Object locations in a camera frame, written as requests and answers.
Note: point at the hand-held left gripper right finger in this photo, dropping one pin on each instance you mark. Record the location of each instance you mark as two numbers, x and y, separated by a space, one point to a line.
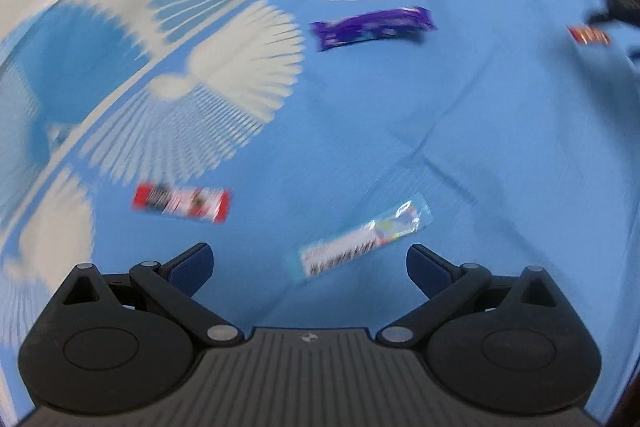
425 269

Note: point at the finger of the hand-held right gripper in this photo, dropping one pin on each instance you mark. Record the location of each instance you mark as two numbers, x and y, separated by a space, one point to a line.
617 7
635 61

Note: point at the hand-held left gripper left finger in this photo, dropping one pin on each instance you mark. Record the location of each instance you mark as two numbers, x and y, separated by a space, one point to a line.
192 269

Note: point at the small red candy packet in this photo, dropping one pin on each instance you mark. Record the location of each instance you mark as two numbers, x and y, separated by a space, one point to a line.
590 36

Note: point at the red and white strip packet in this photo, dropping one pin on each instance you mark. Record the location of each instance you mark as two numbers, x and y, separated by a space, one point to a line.
182 202

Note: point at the light blue strip packet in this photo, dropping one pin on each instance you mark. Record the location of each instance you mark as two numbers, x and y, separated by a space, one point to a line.
357 239

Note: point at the purple snack packet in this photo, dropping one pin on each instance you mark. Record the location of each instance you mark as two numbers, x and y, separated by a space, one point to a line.
372 28

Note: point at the blue fan-print bed sheet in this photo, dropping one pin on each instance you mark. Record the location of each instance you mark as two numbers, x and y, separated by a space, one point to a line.
350 122

